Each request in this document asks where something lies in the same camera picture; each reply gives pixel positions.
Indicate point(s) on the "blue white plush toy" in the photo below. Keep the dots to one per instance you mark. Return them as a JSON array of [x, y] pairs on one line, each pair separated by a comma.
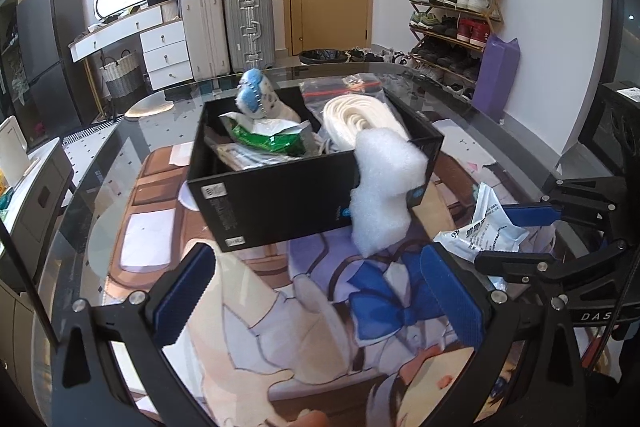
[[252, 89]]

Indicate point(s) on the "dark grey fridge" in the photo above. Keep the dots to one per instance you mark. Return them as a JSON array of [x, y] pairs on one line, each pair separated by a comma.
[[50, 47]]

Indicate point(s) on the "woven laundry basket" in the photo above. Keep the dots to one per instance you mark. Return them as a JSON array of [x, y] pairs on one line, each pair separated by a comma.
[[122, 77]]

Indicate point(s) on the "black cardboard box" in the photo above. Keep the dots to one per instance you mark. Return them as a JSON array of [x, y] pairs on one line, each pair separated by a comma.
[[280, 202]]

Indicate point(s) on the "silver suitcase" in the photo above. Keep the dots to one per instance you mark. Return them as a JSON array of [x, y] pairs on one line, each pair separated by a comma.
[[250, 27]]

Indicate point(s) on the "white printed packet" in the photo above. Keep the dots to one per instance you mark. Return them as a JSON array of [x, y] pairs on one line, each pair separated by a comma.
[[480, 227]]

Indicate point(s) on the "green white packet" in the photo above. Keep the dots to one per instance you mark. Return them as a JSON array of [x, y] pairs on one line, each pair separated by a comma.
[[260, 139]]

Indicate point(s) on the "white countertop appliance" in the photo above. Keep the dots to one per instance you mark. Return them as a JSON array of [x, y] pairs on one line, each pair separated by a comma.
[[15, 152]]

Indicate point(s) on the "pile of floor shoes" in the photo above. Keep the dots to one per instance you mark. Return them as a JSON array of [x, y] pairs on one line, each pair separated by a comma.
[[380, 55]]

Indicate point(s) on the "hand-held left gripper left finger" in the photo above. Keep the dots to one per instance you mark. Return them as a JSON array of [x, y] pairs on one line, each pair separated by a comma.
[[185, 302]]

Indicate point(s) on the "white suitcase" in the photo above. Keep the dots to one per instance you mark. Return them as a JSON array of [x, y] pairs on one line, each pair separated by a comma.
[[205, 37]]

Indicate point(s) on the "dark glass wardrobe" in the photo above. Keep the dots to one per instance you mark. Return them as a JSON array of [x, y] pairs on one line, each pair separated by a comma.
[[7, 72]]

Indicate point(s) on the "patterned floor rug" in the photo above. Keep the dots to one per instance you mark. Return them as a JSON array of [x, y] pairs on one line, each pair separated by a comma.
[[85, 147]]

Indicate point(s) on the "rows of shoes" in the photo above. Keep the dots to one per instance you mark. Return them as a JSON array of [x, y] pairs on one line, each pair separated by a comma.
[[450, 27]]

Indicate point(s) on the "white dresser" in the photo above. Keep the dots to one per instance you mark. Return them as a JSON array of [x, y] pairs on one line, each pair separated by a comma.
[[165, 52]]

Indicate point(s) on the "side cabinet white top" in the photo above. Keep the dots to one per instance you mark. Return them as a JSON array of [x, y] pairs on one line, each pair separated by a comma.
[[40, 202]]

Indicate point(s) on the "white foam piece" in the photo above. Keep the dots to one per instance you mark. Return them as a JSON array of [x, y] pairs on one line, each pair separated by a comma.
[[385, 187]]

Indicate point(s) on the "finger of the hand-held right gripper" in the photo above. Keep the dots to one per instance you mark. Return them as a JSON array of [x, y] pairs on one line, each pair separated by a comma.
[[530, 213], [525, 263]]

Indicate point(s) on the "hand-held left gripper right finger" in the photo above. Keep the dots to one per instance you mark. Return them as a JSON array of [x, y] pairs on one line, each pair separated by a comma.
[[450, 302]]

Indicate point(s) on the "purple bag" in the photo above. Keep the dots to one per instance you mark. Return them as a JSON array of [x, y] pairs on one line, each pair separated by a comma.
[[495, 77]]

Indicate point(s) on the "clear zip bag red seal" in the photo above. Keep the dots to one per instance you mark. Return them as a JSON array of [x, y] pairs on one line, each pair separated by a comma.
[[320, 104]]

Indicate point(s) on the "printed table mat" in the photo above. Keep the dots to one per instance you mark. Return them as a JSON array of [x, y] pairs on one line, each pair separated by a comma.
[[165, 187]]

